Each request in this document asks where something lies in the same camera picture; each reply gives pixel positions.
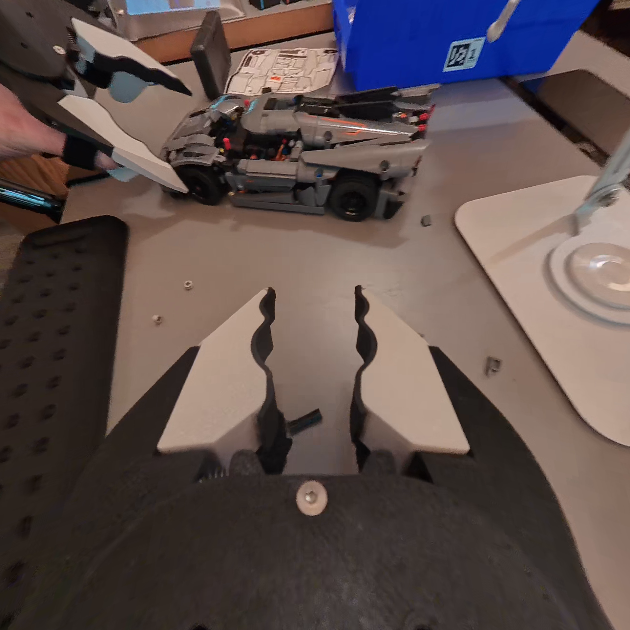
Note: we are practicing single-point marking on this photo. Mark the black lego axle piece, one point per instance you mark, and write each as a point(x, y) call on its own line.
point(307, 419)

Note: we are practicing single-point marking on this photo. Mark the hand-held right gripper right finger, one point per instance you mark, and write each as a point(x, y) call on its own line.
point(413, 393)

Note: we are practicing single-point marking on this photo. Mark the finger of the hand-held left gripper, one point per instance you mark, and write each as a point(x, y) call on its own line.
point(128, 56)
point(133, 152)

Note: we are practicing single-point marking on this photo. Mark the small grey lego bracket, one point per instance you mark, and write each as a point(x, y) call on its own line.
point(493, 365)

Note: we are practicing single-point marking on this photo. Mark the black rectangular case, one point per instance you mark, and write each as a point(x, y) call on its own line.
point(211, 54)

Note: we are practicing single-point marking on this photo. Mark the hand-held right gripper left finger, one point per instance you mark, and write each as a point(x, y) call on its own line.
point(216, 393)

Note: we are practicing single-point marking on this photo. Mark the grey lego car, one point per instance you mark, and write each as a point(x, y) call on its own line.
point(320, 138)

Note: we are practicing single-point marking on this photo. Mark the white book stand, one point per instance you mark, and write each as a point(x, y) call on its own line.
point(517, 295)

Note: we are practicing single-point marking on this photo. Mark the blue storage bin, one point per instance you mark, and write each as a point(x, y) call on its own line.
point(393, 49)

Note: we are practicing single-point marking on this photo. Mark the person's left hand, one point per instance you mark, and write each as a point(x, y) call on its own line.
point(24, 133)

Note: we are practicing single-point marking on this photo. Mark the glossy black bar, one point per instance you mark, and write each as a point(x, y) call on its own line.
point(24, 199)

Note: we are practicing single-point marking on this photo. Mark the lego sticker sheet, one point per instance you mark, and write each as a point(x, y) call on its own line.
point(280, 69)

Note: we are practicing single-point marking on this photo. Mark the black perforated chair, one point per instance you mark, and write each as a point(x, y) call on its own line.
point(49, 344)

